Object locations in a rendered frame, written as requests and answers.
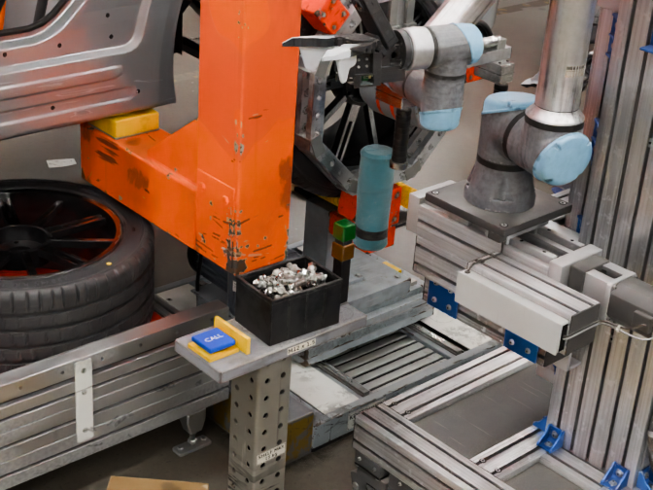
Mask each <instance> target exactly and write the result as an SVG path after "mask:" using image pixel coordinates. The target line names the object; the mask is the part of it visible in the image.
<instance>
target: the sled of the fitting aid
mask: <svg viewBox="0 0 653 490"><path fill-rule="evenodd" d="M383 263H384V264H386V265H387V266H389V267H391V268H393V269H395V270H396V271H398V272H400V273H401V269H399V268H397V267H396V266H394V265H392V264H390V263H388V262H383ZM423 290H424V285H422V284H420V283H419V282H417V280H416V279H414V278H411V285H410V292H409V293H406V294H403V295H401V296H398V297H394V298H391V299H389V300H386V301H384V302H381V303H378V304H376V305H373V306H371V307H368V308H365V309H364V310H361V312H362V313H364V314H365V315H367V321H366V327H363V328H361V329H358V330H356V331H353V332H349V333H347V334H344V335H342V336H339V337H337V338H335V339H333V340H330V341H328V342H325V343H323V344H320V345H318V346H315V347H313V348H310V349H308V350H305V351H302V352H300V353H297V354H295V355H292V359H293V360H295V361H296V362H298V363H299V364H301V365H302V366H304V367H305V368H306V367H308V366H311V365H313V364H315V363H317V362H319V361H322V360H324V359H327V358H329V357H332V356H334V355H336V354H339V353H341V352H344V351H346V350H349V349H351V348H354V347H356V346H359V345H361V344H363V343H366V342H367V341H370V340H372V339H375V338H377V337H380V336H382V335H384V334H387V333H391V332H393V331H396V330H398V329H401V328H403V327H405V326H408V325H410V324H413V323H415V322H418V321H420V320H423V319H425V318H427V317H429V316H431V315H433V313H434V307H433V306H431V305H429V304H427V303H426V302H425V301H424V300H423Z"/></svg>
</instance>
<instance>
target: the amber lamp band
mask: <svg viewBox="0 0 653 490"><path fill-rule="evenodd" d="M354 250H355V244H354V243H353V242H352V243H351V244H348V245H345V246H342V245H340V244H338V243H336V242H335V241H333V242H332V247H331V256H332V257H334V258H335V259H337V260H339V261H341V262H345V261H347V260H350V259H352V258H353V257H354Z"/></svg>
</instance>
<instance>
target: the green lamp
mask: <svg viewBox="0 0 653 490"><path fill-rule="evenodd" d="M356 227H357V225H356V224H355V223H353V222H351V221H349V220H347V219H343V220H340V221H337V222H334V223H333V235H332V236H333V237H334V238H336V239H338V240H339V241H341V242H347V241H350V240H353V239H355V238H356Z"/></svg>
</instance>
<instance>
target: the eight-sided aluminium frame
mask: <svg viewBox="0 0 653 490"><path fill-rule="evenodd" d="M340 1H341V3H342V4H343V5H344V6H345V8H346V9H347V10H348V12H349V13H350V15H349V16H348V18H347V19H346V20H345V22H344V23H343V24H342V26H341V27H340V29H339V30H338V31H337V33H336V34H335V35H342V34H352V33H353V32H354V30H355V29H356V28H357V26H358V25H359V24H360V22H361V18H360V16H359V14H358V12H357V10H356V8H355V7H354V5H353V3H352V1H351V0H340ZM421 1H422V2H423V4H424V5H425V7H426V8H427V9H428V11H429V12H430V14H431V15H433V14H434V13H435V12H436V10H437V9H438V8H439V7H440V6H441V4H442V3H443V2H444V1H445V0H421ZM331 62H332V60H331V61H320V63H319V65H318V67H317V69H316V70H312V71H310V70H307V69H306V68H305V66H304V63H303V60H302V56H301V55H300V56H299V63H298V81H297V98H296V114H295V132H294V144H295V145H296V147H297V148H298V149H299V150H300V151H301V152H302V153H303V154H305V155H306V156H307V157H308V158H309V159H310V160H311V161H312V162H313V163H314V164H315V165H316V166H317V167H318V168H319V169H320V170H321V171H322V172H323V174H324V175H325V176H326V177H327V178H328V179H329V180H330V181H331V183H332V184H333V185H334V186H335V187H336V188H338V189H339V190H341V191H343V192H345V193H348V194H349V195H351V196H354V195H357V188H358V177H359V169H355V170H352V171H349V170H348V169H347V167H346V166H345V165H344V164H343V163H342V162H341V161H340V160H339V159H338V158H337V157H336V156H335V155H334V154H333V153H332V152H331V150H330V149H329V148H328V147H327V146H326V145H325V144H324V143H323V131H324V116H325V102H326V88H327V69H328V66H329V65H330V63H331ZM446 132H447V131H433V130H423V129H421V128H419V127H418V128H417V129H416V130H415V132H414V133H413V135H412V136H411V137H410V139H409V142H408V150H407V151H408V152H407V160H408V168H407V169H406V170H395V176H394V184H395V183H398V182H401V181H404V180H406V181H408V180H409V179H411V178H414V177H415V176H416V174H417V173H418V172H419V171H420V170H422V168H421V167H422V166H423V165H424V163H425V162H426V160H427V159H428V158H429V156H430V154H431V153H432V151H433V150H434V149H435V147H436V146H437V144H438V143H439V142H440V140H441V139H442V137H443V136H444V135H445V133H446Z"/></svg>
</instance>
